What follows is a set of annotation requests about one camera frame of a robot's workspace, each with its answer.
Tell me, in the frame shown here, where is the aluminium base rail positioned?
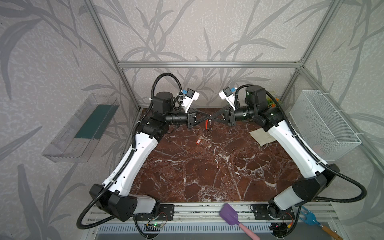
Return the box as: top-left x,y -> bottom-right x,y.
86,201 -> 340,224

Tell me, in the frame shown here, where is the key with red tag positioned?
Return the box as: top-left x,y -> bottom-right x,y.
196,136 -> 207,145

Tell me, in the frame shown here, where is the blue toy garden fork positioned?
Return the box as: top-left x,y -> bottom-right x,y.
299,206 -> 343,240

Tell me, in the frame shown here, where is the cream work glove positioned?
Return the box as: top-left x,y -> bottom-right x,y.
249,128 -> 276,147

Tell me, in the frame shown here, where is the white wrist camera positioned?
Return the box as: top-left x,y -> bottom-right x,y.
179,88 -> 200,114
219,87 -> 237,111

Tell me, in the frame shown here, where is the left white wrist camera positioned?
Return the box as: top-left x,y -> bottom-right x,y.
179,88 -> 200,114

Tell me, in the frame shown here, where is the clear plastic wall shelf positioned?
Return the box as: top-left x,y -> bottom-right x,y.
42,94 -> 120,163

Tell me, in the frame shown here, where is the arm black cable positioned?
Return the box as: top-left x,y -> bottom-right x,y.
76,72 -> 184,230
235,83 -> 368,204

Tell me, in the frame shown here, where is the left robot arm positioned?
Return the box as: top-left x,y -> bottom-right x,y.
90,89 -> 200,224

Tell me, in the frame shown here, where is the metal keyring with red handle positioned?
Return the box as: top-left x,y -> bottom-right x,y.
204,119 -> 213,142

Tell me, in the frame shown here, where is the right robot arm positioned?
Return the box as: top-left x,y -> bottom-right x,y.
212,85 -> 339,220

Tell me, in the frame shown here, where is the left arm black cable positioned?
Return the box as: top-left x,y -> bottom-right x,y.
76,72 -> 184,230

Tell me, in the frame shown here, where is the white pot with flowers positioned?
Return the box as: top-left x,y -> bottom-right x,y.
267,97 -> 280,108

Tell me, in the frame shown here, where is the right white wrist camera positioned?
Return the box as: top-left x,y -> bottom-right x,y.
219,87 -> 237,111

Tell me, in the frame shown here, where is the purple pink toy shovel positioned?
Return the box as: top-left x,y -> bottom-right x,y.
219,203 -> 260,240

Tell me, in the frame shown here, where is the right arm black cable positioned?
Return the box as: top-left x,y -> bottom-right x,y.
235,83 -> 368,204

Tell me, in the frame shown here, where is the white wire mesh basket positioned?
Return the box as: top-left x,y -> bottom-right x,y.
289,90 -> 362,161

